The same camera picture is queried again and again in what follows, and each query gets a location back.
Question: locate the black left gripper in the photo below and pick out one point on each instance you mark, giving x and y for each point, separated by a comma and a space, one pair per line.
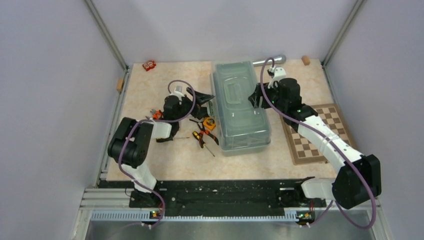
200, 112

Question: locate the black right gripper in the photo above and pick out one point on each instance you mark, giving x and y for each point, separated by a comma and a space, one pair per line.
255, 98

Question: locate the translucent green plastic toolbox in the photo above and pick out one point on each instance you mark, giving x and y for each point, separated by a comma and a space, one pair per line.
241, 128

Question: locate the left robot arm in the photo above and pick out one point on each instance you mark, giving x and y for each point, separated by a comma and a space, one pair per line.
131, 141

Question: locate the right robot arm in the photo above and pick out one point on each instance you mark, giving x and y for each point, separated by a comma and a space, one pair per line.
358, 177

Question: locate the orange tape measure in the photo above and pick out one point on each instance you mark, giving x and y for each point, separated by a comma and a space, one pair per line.
209, 123

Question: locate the orange black long-nose pliers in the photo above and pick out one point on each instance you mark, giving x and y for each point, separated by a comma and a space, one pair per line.
155, 114

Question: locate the silver metal cylinder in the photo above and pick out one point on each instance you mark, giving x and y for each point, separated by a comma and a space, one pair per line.
277, 60

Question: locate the black yellow screwdriver lower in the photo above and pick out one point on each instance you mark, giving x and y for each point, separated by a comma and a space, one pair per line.
163, 140

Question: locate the wooden block back right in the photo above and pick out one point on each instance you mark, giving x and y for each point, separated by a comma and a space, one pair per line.
306, 60

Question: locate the red owl toy block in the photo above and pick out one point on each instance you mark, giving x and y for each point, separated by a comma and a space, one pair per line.
149, 65

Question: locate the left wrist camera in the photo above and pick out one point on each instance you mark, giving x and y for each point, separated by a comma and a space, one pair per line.
178, 91

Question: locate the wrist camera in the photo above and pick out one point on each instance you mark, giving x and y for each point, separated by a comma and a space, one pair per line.
276, 73
178, 91

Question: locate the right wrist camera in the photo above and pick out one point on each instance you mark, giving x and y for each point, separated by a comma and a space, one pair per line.
276, 73

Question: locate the wooden block left rail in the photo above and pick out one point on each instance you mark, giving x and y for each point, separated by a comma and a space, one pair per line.
120, 85

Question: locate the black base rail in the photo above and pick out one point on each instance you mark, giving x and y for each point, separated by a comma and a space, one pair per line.
220, 198

